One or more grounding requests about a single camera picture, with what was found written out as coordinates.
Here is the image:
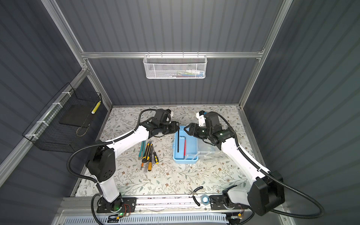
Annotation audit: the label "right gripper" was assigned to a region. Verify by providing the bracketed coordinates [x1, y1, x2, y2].
[184, 123, 212, 139]

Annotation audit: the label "black hex key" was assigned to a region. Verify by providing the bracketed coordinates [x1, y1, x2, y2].
[177, 130, 180, 158]

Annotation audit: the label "light blue plastic toolbox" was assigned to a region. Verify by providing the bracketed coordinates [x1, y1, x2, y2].
[172, 126, 226, 164]

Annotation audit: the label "red handled hex key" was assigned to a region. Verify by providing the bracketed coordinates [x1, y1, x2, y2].
[183, 137, 187, 160]

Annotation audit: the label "teal utility knife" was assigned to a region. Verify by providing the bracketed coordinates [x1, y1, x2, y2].
[138, 141, 146, 160]

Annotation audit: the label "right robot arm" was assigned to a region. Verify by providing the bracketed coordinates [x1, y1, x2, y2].
[184, 111, 285, 216]

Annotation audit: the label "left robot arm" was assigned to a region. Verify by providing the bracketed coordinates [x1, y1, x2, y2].
[85, 109, 179, 203]

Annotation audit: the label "yellow black screwdriver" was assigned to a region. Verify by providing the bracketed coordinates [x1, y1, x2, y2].
[152, 147, 159, 164]

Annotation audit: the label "markers in white basket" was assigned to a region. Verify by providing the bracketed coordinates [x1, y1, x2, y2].
[165, 69, 205, 78]

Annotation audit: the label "yellow marker in basket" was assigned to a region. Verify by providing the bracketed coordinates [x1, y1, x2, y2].
[91, 100, 102, 114]

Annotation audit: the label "blue tape roll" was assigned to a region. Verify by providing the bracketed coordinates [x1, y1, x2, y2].
[201, 195, 210, 205]

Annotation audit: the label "black foam pad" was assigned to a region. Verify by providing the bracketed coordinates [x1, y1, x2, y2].
[59, 105, 95, 128]

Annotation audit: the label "white perforated vent strip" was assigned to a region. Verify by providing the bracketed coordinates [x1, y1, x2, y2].
[63, 213, 228, 225]

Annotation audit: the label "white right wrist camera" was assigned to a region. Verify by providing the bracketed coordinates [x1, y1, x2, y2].
[196, 110, 206, 127]

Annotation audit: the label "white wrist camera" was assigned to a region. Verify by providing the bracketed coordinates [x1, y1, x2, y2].
[166, 109, 173, 122]
[196, 110, 206, 127]

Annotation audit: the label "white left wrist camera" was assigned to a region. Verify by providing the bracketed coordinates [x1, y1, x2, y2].
[166, 109, 173, 122]

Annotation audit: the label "orange handled screwdriver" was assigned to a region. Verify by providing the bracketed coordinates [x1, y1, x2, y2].
[148, 145, 153, 172]

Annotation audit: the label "white wire mesh basket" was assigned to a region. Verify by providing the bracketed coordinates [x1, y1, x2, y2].
[143, 55, 208, 79]

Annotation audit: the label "aluminium rail front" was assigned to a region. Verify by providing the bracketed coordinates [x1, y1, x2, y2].
[56, 192, 287, 214]

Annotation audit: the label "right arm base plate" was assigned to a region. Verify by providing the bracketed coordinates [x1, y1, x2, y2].
[209, 195, 248, 211]

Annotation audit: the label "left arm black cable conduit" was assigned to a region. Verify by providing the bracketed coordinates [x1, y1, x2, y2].
[66, 108, 157, 225]

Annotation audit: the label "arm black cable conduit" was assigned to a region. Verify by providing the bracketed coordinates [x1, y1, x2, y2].
[210, 111, 324, 225]
[66, 108, 157, 225]

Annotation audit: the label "black wire basket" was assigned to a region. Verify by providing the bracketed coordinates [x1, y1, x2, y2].
[22, 79, 107, 153]

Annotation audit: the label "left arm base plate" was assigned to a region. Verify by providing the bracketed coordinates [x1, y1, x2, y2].
[96, 197, 137, 213]

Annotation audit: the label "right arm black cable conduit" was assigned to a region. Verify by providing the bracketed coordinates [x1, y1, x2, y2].
[210, 111, 324, 225]

